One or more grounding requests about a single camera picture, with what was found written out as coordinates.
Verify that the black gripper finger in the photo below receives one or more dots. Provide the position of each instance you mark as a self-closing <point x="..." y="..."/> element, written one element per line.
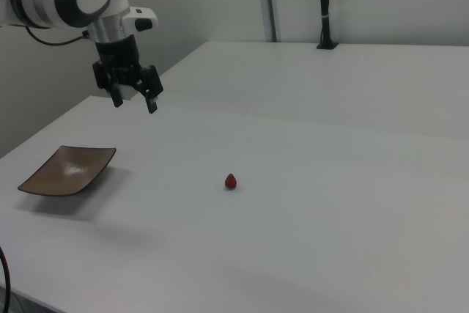
<point x="116" y="97"/>
<point x="152" y="87"/>

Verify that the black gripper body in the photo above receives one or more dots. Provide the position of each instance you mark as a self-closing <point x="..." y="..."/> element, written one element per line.
<point x="117" y="57"/>

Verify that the red strawberry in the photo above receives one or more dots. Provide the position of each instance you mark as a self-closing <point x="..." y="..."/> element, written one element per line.
<point x="230" y="180"/>

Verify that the brown square ceramic plate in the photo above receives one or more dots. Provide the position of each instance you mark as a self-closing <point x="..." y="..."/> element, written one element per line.
<point x="69" y="172"/>

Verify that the black camera stand pole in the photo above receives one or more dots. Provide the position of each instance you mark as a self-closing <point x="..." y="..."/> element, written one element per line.
<point x="324" y="5"/>

